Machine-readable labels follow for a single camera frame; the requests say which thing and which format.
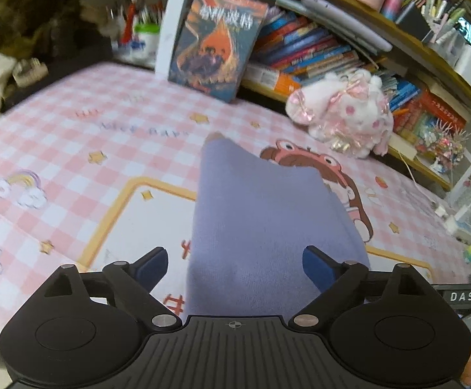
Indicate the white keyboard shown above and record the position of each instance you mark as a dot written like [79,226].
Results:
[348,22]

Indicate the orange and white box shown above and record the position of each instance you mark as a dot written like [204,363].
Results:
[272,79]

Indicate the white charger plug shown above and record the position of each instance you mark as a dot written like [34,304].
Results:
[440,210]

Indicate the pink checked table cover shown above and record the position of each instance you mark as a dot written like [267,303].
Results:
[77,142]

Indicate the white pen holder cup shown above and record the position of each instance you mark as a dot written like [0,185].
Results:
[146,44]

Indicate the row of colourful books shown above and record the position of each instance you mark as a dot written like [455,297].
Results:
[312,52]

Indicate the illustrated dark book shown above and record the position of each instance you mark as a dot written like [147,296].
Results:
[215,44]

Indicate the white and pink plush toy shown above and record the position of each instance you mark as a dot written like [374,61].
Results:
[348,113]

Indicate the beige wrist watch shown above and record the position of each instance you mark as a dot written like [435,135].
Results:
[30,72]

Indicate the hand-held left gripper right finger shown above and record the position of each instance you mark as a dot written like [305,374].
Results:
[315,266]

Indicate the white power strip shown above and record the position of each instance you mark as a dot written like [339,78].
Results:
[462,221]

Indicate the black chair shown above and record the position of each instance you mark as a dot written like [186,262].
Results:
[81,52]

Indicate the olive green jacket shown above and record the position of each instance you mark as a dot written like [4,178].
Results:
[36,12]

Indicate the wooden bookshelf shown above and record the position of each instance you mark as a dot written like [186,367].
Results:
[174,16]

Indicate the colourful flower ornament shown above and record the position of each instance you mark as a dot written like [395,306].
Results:
[444,148]

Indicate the purple and pink sweater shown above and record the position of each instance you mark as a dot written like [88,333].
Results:
[259,227]

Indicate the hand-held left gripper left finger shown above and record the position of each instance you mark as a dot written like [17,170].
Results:
[154,266]

